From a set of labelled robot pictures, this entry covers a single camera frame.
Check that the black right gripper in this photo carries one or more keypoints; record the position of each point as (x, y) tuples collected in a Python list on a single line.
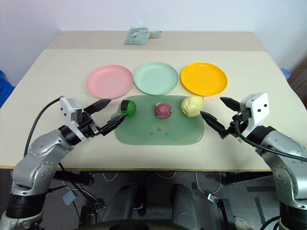
[(236, 125)]

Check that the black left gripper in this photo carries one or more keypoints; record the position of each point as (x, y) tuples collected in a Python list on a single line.
[(89, 125)]

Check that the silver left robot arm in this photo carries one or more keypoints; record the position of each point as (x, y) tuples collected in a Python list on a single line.
[(40, 155)]

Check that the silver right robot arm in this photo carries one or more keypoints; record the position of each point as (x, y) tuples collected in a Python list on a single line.
[(286, 155)]

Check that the green vegetable toy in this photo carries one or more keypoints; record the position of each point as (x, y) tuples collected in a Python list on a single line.
[(129, 108)]

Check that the pale yellow toy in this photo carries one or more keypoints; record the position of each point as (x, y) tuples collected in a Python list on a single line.
[(192, 106)]

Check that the pink plate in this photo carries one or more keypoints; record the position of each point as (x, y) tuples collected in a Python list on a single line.
[(109, 81)]

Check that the yellow plate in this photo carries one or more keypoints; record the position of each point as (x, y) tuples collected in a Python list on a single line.
[(204, 78)]

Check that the purple round toy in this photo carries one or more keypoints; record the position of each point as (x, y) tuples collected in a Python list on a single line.
[(163, 110)]

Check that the mint green plate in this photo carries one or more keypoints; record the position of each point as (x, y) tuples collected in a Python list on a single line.
[(156, 78)]

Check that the translucent green tray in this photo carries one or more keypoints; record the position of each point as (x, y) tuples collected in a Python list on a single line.
[(158, 130)]

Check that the light blue round lid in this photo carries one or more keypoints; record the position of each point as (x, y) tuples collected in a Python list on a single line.
[(285, 72)]

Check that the grey power adapter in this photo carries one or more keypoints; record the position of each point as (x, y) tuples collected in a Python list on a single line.
[(69, 197)]

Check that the dark rounded left leg shape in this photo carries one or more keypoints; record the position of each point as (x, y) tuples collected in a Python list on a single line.
[(123, 206)]

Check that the blue plastic crate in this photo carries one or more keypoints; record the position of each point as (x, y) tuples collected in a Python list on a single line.
[(4, 87)]

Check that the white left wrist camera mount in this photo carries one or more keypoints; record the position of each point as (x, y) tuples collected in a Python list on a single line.
[(70, 110)]

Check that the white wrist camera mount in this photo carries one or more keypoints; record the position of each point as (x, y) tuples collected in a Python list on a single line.
[(70, 110), (256, 107)]

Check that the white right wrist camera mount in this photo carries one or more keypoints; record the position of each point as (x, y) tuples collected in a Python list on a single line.
[(256, 107)]

